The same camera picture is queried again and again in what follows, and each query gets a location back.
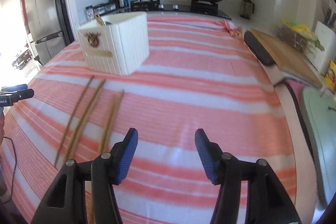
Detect wooden chopstick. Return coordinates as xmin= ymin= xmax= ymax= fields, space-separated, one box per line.
xmin=64 ymin=79 xmax=106 ymax=162
xmin=98 ymin=90 xmax=125 ymax=154
xmin=53 ymin=75 xmax=95 ymax=168

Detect person left hand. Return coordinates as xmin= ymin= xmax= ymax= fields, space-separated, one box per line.
xmin=0 ymin=114 xmax=5 ymax=145

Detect silver refrigerator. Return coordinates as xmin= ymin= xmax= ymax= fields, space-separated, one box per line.
xmin=21 ymin=0 xmax=71 ymax=65

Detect green sink tray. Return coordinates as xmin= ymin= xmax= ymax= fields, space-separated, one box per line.
xmin=299 ymin=87 xmax=335 ymax=207

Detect chopsticks inside box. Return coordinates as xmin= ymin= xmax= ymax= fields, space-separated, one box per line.
xmin=93 ymin=13 xmax=106 ymax=26

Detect white ribbed utensil box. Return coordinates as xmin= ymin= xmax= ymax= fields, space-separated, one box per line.
xmin=77 ymin=12 xmax=150 ymax=76

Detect spice jar rack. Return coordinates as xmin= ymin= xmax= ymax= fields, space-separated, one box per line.
xmin=85 ymin=2 xmax=117 ymax=20

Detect pink striped table cloth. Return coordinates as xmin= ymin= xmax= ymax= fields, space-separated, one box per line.
xmin=2 ymin=17 xmax=297 ymax=223

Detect yellow snack packet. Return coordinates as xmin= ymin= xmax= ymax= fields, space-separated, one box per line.
xmin=325 ymin=61 xmax=336 ymax=91

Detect wooden cutting board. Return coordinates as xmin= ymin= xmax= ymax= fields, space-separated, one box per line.
xmin=249 ymin=29 xmax=322 ymax=89

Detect black cutting board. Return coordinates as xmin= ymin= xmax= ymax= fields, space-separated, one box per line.
xmin=244 ymin=31 xmax=276 ymax=67

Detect yellow green bag basket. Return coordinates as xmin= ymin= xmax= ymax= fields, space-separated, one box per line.
xmin=278 ymin=19 xmax=324 ymax=53

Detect black gas stove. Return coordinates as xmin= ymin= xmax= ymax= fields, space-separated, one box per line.
xmin=130 ymin=0 xmax=232 ymax=20

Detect glass french press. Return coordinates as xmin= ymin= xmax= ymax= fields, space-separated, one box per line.
xmin=240 ymin=0 xmax=255 ymax=20

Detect black cable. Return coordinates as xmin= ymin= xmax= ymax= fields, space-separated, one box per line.
xmin=0 ymin=135 xmax=18 ymax=205

